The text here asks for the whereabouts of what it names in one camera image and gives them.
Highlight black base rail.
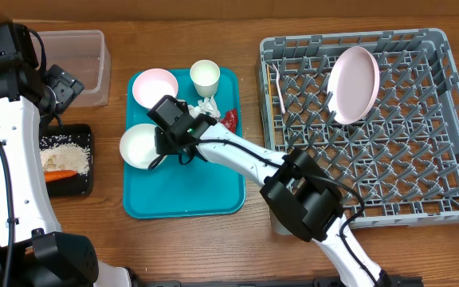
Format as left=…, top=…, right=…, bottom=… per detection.
left=139, top=276, right=424, bottom=287

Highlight clear plastic bin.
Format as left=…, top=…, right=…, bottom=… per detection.
left=0, top=29, right=112, bottom=108

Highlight red snack wrapper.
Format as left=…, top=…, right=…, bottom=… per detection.
left=220, top=108, right=238, bottom=133

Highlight peanuts and rice pile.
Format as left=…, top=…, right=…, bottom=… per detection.
left=39, top=135, right=91, bottom=175

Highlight teal serving tray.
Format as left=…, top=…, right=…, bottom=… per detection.
left=123, top=68, right=246, bottom=219

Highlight black plastic tray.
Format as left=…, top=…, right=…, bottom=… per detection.
left=39, top=124, right=95, bottom=197

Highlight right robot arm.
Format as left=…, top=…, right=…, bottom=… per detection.
left=147, top=96, right=391, bottom=286

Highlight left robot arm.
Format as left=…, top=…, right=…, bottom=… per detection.
left=0, top=22, right=139, bottom=286

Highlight white round plate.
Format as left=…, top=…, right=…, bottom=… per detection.
left=327, top=46, right=380, bottom=124

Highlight white paper cup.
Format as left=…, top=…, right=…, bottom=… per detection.
left=190, top=60, right=221, bottom=97

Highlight white bowl with peanuts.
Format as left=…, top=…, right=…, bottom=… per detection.
left=120, top=124, right=159, bottom=169

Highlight orange carrot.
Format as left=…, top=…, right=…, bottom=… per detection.
left=44, top=170, right=77, bottom=183

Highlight wooden chopstick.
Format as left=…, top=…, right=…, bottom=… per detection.
left=266, top=64, right=273, bottom=118

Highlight grey dishwasher rack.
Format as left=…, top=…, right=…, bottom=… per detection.
left=257, top=28, right=459, bottom=228

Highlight white bowl with scraps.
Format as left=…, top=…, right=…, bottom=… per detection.
left=131, top=69, right=179, bottom=109

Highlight crumpled white napkin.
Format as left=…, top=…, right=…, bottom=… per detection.
left=188, top=96, right=221, bottom=120

